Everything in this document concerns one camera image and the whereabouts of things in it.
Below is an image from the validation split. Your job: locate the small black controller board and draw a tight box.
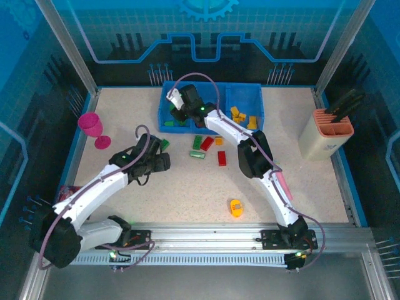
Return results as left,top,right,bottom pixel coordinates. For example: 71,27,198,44
284,249,310,270
107,248,132,263

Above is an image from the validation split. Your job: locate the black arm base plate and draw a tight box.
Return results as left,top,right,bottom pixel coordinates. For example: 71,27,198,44
123,229,154,251
261,229,319,251

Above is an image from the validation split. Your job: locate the orange oval toy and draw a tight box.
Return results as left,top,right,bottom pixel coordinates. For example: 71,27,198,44
229,199,246,218

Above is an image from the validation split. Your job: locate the aluminium frame rail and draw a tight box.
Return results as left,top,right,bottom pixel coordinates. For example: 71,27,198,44
71,222,376,251

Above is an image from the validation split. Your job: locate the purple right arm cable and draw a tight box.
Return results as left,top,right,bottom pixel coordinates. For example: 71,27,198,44
172,72,326,272

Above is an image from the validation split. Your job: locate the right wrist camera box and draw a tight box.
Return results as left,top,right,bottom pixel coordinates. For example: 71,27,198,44
166,89,184,111

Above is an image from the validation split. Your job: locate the pink marker pen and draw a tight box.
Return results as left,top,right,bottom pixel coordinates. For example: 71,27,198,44
274,161,294,201

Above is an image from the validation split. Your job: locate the blue three-compartment plastic bin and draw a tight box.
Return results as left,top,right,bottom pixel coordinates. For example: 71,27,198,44
158,81,263,134

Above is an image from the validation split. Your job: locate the black utensil handle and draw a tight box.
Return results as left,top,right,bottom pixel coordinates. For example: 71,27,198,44
331,94,366,123
324,89,358,116

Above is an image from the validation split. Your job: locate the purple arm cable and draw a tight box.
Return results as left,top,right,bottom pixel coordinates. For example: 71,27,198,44
37,124,156,272
172,72,326,272

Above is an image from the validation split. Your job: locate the purple candy bag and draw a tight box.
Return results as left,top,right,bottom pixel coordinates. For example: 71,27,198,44
57,185,83,204

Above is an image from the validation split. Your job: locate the slotted cable duct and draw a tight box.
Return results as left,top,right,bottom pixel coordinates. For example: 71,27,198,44
70,252,290,267

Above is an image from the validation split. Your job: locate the pink plastic goblet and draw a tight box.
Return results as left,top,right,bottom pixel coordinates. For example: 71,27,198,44
77,112,113,151

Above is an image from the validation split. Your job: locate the beige utensil holder salmon rim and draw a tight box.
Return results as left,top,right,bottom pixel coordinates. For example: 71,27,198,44
299,107,356,162

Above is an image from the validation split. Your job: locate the aluminium frame post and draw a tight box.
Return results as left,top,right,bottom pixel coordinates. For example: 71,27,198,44
314,0,378,98
34,0,100,96

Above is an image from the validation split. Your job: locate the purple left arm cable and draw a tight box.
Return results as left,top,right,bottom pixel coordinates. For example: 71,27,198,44
37,124,156,272

